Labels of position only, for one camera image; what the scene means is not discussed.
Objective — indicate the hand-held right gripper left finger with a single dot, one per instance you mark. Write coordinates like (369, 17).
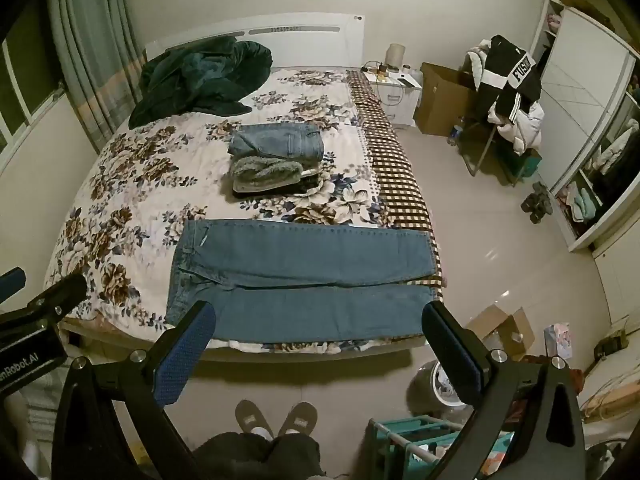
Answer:
(184, 360)

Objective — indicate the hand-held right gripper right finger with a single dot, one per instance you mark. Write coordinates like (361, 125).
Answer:
(452, 360)

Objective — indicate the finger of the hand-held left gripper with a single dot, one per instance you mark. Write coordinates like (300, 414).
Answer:
(57, 296)
(11, 284)

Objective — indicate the blue denim pants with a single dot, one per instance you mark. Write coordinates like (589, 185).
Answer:
(300, 270)

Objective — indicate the white round fan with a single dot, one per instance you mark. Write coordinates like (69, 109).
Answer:
(425, 385)

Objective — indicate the small open cardboard box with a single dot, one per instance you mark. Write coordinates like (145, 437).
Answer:
(500, 332)

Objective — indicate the person's brown slipper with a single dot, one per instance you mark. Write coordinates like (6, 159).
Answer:
(299, 417)
(252, 417)

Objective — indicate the teal laundry basket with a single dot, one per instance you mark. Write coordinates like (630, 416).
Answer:
(400, 452)

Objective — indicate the pink tissue packet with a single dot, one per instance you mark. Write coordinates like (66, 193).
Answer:
(557, 340)

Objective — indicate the person's legs in dark trousers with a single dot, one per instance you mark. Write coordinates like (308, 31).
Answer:
(260, 457)

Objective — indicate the floral bed blanket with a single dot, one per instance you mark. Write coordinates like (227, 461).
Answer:
(150, 160)

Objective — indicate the grey floor slipper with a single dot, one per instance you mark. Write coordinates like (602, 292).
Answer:
(531, 210)
(541, 192)

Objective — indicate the white low cabinet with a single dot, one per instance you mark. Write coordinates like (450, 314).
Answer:
(617, 285)

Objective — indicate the brown checked bed sheet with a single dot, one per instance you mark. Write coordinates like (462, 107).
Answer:
(395, 180)

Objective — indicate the grey furry garment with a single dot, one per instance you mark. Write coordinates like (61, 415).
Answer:
(265, 175)

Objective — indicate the window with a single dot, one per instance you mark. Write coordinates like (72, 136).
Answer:
(25, 80)

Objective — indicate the teal storage box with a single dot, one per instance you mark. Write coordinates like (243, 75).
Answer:
(531, 165)

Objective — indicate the plastic water bottle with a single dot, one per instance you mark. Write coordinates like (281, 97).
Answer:
(455, 135)

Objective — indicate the folded light blue jeans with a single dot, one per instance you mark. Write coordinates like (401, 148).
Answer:
(275, 142)

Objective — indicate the grey green curtain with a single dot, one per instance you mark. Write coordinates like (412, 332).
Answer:
(95, 50)

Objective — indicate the large brown cardboard box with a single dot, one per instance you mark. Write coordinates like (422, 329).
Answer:
(440, 102)

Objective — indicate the dark green duvet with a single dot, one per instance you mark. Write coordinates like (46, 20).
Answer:
(200, 80)

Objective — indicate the white nightstand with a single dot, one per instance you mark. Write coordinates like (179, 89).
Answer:
(400, 100)

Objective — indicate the black and white jacket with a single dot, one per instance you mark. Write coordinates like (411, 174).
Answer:
(510, 75)

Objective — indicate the white sliding door wardrobe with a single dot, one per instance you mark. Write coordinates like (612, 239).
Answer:
(585, 90)

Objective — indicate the white cylindrical lamp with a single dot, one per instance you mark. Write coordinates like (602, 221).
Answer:
(395, 55)

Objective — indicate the white bed headboard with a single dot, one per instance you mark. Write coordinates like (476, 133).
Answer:
(300, 40)

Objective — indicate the metal frame chair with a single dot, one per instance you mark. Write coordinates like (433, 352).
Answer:
(482, 152)

